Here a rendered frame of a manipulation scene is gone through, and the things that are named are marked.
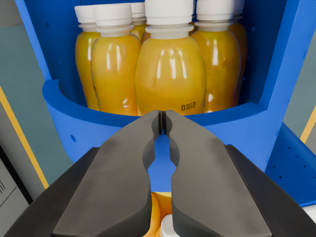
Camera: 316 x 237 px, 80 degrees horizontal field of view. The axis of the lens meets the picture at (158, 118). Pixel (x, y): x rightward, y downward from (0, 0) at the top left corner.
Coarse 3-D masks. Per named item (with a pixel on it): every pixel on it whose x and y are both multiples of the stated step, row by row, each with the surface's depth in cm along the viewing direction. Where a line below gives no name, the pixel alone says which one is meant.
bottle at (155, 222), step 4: (152, 196) 36; (152, 200) 35; (156, 200) 36; (152, 204) 35; (156, 204) 36; (152, 208) 35; (156, 208) 36; (160, 208) 38; (152, 212) 35; (156, 212) 35; (160, 212) 37; (152, 216) 35; (156, 216) 35; (160, 216) 37; (152, 220) 35; (156, 220) 36; (160, 220) 38; (152, 224) 35; (156, 224) 36; (160, 224) 39; (152, 228) 36; (156, 228) 37; (148, 232) 36; (152, 232) 36; (156, 232) 37; (144, 236) 36; (148, 236) 36; (152, 236) 37
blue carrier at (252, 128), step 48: (48, 0) 22; (96, 0) 29; (144, 0) 32; (288, 0) 11; (48, 48) 22; (288, 48) 12; (48, 96) 18; (240, 96) 32; (288, 96) 16; (96, 144) 15; (240, 144) 14
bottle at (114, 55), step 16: (112, 32) 19; (128, 32) 20; (96, 48) 20; (112, 48) 19; (128, 48) 19; (96, 64) 20; (112, 64) 19; (128, 64) 19; (96, 80) 21; (112, 80) 20; (128, 80) 20; (96, 96) 23; (112, 96) 21; (128, 96) 21; (112, 112) 22; (128, 112) 22
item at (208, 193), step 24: (168, 120) 11; (192, 144) 9; (216, 144) 8; (192, 168) 7; (216, 168) 7; (192, 192) 6; (216, 192) 6; (240, 192) 6; (192, 216) 6; (216, 216) 6; (240, 216) 6
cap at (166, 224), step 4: (168, 216) 33; (164, 220) 33; (168, 220) 33; (172, 220) 33; (164, 224) 32; (168, 224) 32; (172, 224) 32; (164, 228) 32; (168, 228) 32; (172, 228) 32; (164, 232) 31; (168, 232) 31; (172, 232) 31; (164, 236) 32; (168, 236) 31; (172, 236) 30; (176, 236) 31
